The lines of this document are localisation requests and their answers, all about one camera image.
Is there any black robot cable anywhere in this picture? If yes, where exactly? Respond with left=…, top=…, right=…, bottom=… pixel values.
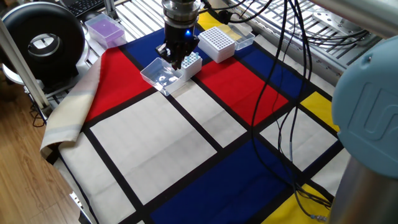
left=201, top=0, right=332, bottom=218
left=250, top=0, right=332, bottom=209

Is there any black computer keyboard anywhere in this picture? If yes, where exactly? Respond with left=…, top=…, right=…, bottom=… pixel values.
left=60, top=0, right=106, bottom=17

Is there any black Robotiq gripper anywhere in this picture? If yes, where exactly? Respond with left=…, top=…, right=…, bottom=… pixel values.
left=155, top=21, right=200, bottom=71

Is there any black ring device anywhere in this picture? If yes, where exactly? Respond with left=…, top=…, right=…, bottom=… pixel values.
left=0, top=1, right=86, bottom=86

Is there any white corner bracket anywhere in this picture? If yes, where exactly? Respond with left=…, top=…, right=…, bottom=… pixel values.
left=68, top=191, right=85, bottom=215

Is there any clear plastic holder lid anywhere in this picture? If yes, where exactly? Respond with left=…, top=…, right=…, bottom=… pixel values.
left=217, top=24, right=256, bottom=51
left=139, top=57, right=185, bottom=97

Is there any aluminium frame post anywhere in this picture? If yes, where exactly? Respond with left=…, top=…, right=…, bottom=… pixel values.
left=103, top=0, right=121, bottom=22
left=0, top=18, right=52, bottom=111

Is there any clear box purple insert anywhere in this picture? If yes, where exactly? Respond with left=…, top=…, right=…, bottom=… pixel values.
left=84, top=12, right=127, bottom=50

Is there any Mondrian pattern tablecloth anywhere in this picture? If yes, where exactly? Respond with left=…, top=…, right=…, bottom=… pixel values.
left=54, top=11, right=352, bottom=224

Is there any white pipette tip holder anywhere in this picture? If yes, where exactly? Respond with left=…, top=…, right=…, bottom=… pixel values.
left=179, top=51, right=203, bottom=83
left=197, top=26, right=236, bottom=64

